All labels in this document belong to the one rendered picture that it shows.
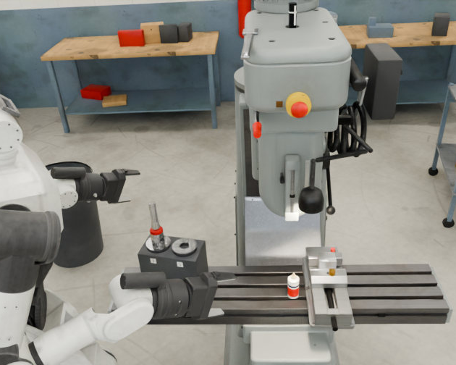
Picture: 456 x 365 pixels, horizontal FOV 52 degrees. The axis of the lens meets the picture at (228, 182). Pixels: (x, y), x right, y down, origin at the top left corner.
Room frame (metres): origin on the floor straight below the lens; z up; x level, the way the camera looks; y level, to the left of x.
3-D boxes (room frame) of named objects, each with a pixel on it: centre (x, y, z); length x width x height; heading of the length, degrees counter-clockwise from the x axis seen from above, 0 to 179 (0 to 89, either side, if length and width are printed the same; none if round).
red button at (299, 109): (1.02, -0.18, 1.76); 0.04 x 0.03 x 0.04; 86
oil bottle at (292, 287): (1.23, -0.21, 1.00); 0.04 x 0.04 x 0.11
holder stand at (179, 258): (1.32, 0.22, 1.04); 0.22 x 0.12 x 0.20; 74
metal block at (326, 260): (1.27, -0.34, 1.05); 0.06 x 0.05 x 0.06; 85
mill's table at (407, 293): (1.28, -0.15, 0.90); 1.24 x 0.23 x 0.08; 86
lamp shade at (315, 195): (1.09, -0.23, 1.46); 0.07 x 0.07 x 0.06
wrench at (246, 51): (1.13, -0.07, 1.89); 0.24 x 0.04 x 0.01; 173
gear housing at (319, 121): (1.32, -0.20, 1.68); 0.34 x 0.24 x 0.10; 176
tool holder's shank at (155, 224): (1.33, 0.26, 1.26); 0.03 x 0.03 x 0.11
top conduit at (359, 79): (1.30, -0.35, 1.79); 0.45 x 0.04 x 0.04; 176
